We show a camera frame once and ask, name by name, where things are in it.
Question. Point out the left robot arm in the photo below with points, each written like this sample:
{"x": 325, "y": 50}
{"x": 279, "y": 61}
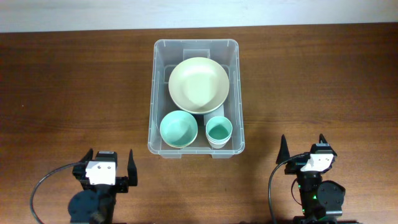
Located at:
{"x": 90, "y": 206}

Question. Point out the cream plastic cup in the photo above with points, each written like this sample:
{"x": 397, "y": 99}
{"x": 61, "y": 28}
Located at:
{"x": 216, "y": 145}

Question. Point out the mint green plastic cup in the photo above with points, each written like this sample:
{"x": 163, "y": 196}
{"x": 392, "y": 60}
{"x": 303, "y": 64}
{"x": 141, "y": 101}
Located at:
{"x": 219, "y": 127}

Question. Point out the white label in bin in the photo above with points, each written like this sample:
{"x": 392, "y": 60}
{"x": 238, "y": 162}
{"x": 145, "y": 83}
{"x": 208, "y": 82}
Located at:
{"x": 218, "y": 112}

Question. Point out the clear plastic storage bin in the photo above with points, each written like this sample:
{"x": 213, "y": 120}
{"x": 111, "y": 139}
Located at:
{"x": 168, "y": 53}

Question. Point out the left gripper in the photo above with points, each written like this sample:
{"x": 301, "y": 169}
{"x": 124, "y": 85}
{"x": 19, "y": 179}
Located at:
{"x": 121, "y": 182}

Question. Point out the mint green small bowl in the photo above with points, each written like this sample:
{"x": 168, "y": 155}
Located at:
{"x": 178, "y": 127}

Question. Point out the yellow small bowl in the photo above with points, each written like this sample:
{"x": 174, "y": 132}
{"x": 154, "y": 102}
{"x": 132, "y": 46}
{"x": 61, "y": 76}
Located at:
{"x": 178, "y": 146}

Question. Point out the beige bowl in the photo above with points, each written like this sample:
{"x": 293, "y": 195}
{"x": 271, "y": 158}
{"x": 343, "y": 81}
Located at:
{"x": 199, "y": 85}

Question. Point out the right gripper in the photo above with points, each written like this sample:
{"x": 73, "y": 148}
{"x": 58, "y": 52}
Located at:
{"x": 295, "y": 165}

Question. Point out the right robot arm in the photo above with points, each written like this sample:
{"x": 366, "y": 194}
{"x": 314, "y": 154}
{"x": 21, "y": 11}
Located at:
{"x": 321, "y": 200}

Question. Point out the grey plastic cup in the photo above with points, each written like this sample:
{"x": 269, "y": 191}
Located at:
{"x": 210, "y": 139}

